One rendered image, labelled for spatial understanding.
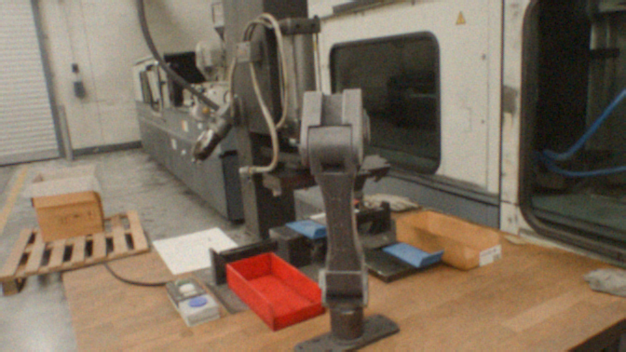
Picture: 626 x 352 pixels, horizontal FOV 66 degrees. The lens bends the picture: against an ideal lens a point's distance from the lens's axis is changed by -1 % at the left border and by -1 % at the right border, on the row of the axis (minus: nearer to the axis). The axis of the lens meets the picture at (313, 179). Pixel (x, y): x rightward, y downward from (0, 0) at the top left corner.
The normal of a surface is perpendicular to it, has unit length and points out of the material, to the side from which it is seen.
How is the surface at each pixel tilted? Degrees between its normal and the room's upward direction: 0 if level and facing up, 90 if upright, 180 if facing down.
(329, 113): 76
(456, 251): 90
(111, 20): 90
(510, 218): 90
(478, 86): 90
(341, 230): 104
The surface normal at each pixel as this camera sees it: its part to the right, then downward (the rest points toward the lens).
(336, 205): -0.16, 0.47
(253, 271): 0.50, 0.17
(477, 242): -0.86, 0.18
